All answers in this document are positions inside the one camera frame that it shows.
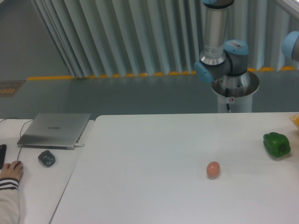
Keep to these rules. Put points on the silver closed laptop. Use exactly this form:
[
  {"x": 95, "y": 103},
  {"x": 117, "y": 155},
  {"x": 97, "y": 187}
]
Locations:
[{"x": 55, "y": 131}]

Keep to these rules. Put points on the brown egg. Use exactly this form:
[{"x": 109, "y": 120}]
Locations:
[{"x": 213, "y": 169}]

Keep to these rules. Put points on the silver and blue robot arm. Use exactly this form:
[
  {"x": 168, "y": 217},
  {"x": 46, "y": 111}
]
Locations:
[{"x": 222, "y": 51}]

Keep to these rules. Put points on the corrugated white curtain panel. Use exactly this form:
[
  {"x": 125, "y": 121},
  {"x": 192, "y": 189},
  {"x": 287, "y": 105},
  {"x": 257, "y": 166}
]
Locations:
[{"x": 120, "y": 37}]

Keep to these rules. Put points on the white striped sleeve forearm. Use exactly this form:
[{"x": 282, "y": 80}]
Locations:
[{"x": 9, "y": 201}]

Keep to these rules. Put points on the black power adapter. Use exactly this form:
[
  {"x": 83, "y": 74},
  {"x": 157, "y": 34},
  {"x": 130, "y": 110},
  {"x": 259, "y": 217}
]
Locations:
[{"x": 47, "y": 158}]

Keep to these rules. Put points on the black keyboard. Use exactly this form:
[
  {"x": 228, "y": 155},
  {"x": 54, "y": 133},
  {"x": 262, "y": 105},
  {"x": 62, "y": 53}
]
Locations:
[{"x": 3, "y": 149}]

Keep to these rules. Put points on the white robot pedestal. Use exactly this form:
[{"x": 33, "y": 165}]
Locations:
[{"x": 235, "y": 93}]

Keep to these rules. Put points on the yellow tray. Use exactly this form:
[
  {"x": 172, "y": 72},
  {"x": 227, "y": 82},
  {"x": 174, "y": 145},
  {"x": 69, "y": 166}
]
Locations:
[{"x": 295, "y": 120}]

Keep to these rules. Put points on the person's hand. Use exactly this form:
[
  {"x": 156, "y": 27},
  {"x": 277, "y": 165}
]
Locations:
[{"x": 10, "y": 171}]

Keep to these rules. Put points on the green bell pepper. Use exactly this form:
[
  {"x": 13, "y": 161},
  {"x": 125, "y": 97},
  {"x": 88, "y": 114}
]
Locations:
[{"x": 277, "y": 145}]

